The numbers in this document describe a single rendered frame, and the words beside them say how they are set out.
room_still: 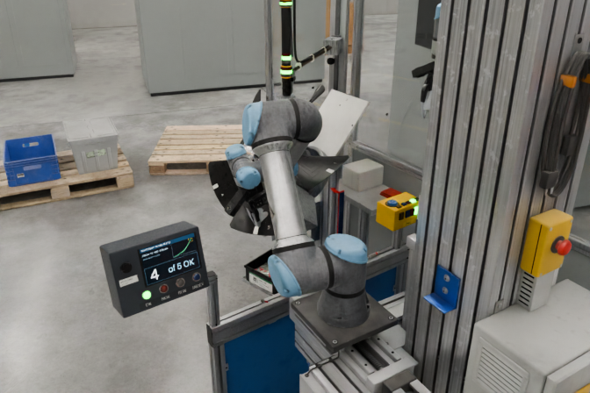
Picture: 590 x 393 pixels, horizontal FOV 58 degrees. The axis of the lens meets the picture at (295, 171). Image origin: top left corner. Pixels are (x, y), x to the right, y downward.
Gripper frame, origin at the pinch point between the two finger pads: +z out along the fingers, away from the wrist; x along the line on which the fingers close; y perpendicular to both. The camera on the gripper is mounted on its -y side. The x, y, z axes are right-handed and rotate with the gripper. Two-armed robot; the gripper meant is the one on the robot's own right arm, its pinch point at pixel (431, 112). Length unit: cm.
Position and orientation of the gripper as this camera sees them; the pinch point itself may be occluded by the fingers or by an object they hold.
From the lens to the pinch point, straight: 186.0
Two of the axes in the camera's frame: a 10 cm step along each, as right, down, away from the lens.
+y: 5.7, 3.3, -7.5
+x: 8.2, -2.3, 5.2
